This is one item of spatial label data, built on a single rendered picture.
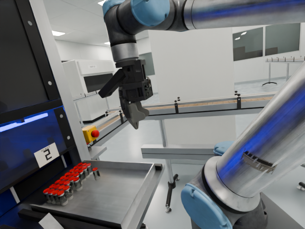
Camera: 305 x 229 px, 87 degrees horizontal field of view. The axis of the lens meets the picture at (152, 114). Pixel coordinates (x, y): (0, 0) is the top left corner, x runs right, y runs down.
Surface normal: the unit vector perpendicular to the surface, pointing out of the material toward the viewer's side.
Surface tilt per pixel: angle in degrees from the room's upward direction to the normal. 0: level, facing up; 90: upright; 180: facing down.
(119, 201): 0
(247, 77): 90
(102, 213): 0
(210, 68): 90
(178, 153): 90
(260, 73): 90
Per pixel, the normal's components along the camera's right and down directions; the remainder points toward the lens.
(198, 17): -0.66, 0.62
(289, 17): -0.42, 0.91
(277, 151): -0.62, 0.37
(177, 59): -0.32, 0.30
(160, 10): 0.68, 0.07
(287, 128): -0.81, 0.20
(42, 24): 0.93, -0.07
